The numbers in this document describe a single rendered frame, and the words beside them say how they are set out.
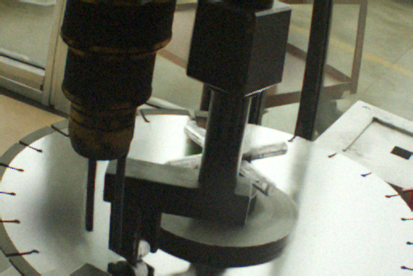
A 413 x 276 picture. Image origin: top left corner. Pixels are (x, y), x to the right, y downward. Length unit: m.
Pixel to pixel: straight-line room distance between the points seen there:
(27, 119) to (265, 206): 0.63
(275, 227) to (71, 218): 0.14
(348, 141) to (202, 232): 0.35
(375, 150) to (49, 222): 0.43
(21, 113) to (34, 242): 0.68
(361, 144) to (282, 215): 0.31
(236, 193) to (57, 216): 0.14
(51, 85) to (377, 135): 0.51
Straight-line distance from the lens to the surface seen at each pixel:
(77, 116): 0.46
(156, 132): 0.77
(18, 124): 1.23
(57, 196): 0.65
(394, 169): 0.91
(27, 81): 1.32
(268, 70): 0.52
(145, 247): 0.58
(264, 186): 0.60
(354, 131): 0.97
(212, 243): 0.61
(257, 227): 0.63
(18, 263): 0.57
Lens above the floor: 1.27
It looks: 24 degrees down
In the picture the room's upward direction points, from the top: 9 degrees clockwise
